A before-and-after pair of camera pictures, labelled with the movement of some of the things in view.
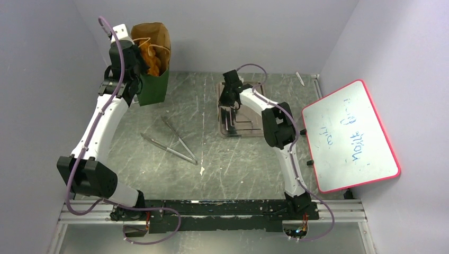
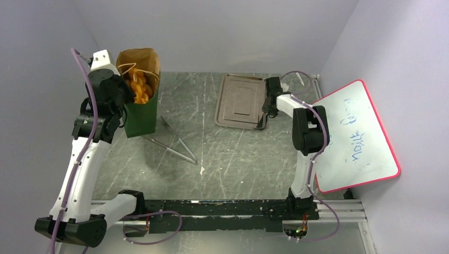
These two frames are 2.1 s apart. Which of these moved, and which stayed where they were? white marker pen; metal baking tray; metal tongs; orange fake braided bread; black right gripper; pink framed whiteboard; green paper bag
Moved: orange fake braided bread; black right gripper; metal baking tray; green paper bag
Stayed: pink framed whiteboard; white marker pen; metal tongs
